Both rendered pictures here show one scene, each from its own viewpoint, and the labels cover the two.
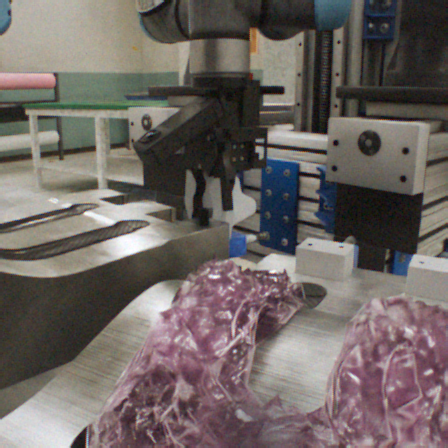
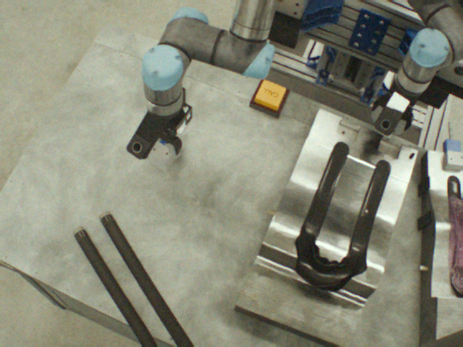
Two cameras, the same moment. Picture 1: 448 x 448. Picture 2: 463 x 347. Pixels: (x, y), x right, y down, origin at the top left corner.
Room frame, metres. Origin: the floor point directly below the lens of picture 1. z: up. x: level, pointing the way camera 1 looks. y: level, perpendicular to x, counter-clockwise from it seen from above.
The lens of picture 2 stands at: (0.16, 0.70, 2.12)
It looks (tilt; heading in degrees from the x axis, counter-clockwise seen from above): 66 degrees down; 328
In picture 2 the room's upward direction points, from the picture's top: 9 degrees clockwise
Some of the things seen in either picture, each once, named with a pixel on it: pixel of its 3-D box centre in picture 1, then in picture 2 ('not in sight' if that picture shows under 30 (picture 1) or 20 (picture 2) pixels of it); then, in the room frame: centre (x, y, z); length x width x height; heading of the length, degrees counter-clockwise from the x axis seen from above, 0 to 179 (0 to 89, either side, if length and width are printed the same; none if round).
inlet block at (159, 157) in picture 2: not in sight; (173, 141); (0.76, 0.50, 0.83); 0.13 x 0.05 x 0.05; 124
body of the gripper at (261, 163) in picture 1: (224, 125); (405, 91); (0.62, -0.01, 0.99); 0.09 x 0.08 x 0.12; 124
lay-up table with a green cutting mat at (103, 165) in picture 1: (139, 143); not in sight; (4.65, 0.73, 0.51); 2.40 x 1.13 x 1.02; 51
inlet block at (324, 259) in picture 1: (336, 257); (451, 145); (0.49, -0.13, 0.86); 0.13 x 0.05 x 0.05; 151
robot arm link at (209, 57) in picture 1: (218, 60); (413, 74); (0.62, 0.00, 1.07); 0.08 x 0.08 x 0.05
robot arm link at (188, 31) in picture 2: not in sight; (190, 38); (0.82, 0.44, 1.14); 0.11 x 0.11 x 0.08; 47
